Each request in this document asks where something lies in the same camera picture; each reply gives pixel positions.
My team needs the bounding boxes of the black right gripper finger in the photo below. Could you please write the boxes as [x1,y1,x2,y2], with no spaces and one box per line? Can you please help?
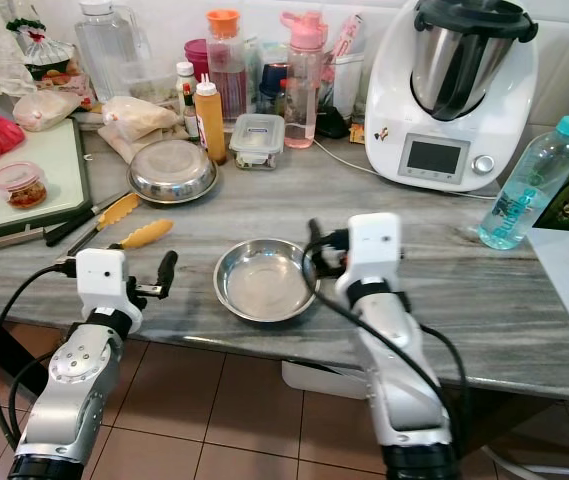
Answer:
[306,217,329,278]

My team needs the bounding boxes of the steel tongs yellow tips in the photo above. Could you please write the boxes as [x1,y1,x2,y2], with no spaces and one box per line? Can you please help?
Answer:
[59,191,176,272]

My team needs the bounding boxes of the shallow empty steel bowl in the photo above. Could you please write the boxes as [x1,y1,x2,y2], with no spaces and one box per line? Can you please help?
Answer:
[213,237,321,324]

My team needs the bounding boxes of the deep shiny steel bowl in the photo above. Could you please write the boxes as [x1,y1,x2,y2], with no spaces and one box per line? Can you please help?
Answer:
[127,137,219,205]

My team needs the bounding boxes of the glass box grey lid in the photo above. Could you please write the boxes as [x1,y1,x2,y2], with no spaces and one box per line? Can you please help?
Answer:
[229,112,286,170]

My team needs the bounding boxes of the white plastic bin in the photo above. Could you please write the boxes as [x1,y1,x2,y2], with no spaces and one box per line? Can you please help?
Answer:
[280,359,367,402]

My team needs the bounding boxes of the white board green rim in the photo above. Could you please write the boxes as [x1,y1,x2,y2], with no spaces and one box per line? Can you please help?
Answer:
[0,117,94,243]

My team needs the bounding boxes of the orange squeeze sauce bottle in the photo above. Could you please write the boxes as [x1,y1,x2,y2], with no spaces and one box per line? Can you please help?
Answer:
[193,72,228,165]

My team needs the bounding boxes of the large clear bag white grains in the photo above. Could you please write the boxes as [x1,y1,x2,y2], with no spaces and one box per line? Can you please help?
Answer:
[100,94,182,163]

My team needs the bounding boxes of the pink lidded drink bottle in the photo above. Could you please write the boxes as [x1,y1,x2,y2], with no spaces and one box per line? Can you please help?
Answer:
[280,9,329,151]

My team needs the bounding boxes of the dark blue jar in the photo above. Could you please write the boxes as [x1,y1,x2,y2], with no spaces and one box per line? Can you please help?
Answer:
[258,61,291,113]

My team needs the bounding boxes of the small pink lidded food tub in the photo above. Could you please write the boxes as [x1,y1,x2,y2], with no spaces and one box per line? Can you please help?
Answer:
[0,161,48,210]

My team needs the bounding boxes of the small white capped sauce bottle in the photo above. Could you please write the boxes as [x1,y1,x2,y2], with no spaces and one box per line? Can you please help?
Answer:
[175,59,199,137]

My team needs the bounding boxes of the white kitchen machine steel jug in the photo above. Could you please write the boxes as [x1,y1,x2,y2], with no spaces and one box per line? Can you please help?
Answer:
[363,0,541,194]

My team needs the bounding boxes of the clear water bottle teal cap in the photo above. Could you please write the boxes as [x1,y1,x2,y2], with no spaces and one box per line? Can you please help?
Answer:
[478,114,569,252]

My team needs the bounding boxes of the small clear bag pale food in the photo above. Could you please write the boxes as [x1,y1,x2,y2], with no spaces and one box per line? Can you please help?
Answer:
[11,89,78,134]

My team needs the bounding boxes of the clear bottle orange lid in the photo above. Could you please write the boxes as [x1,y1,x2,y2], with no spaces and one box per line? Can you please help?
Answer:
[205,8,246,123]

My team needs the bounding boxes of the magenta plastic cup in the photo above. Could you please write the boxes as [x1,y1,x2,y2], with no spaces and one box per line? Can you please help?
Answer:
[183,37,212,87]

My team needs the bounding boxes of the red white snack packet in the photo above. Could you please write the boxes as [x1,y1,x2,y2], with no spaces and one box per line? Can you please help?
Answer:
[328,11,366,63]

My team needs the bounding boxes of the large clear plastic jug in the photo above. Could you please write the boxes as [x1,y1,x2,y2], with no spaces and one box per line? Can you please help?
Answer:
[75,0,152,103]

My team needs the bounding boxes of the wrapped gift basket green bow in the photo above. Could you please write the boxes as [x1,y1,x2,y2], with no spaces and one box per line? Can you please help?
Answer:
[6,17,92,107]

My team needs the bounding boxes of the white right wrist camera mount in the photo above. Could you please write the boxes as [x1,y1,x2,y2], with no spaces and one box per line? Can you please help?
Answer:
[334,212,403,297]

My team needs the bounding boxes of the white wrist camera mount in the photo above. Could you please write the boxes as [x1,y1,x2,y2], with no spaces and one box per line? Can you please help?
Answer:
[74,247,129,320]
[334,212,403,297]

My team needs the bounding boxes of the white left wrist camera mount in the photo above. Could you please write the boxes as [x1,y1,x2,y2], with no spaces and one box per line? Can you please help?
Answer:
[74,247,129,320]

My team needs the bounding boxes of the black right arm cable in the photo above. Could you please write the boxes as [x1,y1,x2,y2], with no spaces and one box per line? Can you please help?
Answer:
[302,258,473,421]

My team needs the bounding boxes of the black handled kitchen knife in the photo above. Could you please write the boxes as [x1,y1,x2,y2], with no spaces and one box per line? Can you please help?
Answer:
[0,189,128,259]

